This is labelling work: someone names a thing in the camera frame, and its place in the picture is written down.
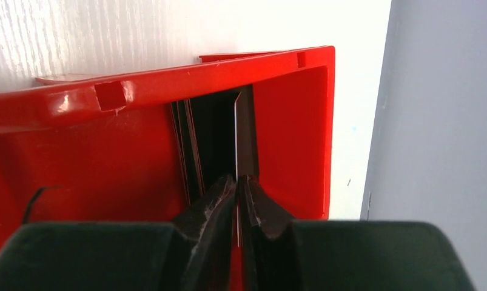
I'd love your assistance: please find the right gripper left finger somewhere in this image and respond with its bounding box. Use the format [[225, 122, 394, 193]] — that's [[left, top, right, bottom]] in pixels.
[[0, 175, 237, 290]]

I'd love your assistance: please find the red plastic bin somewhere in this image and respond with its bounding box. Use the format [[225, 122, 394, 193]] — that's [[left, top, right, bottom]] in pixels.
[[0, 45, 335, 291]]

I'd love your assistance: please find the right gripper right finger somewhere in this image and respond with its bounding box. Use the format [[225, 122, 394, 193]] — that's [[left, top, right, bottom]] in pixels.
[[238, 176, 474, 290]]

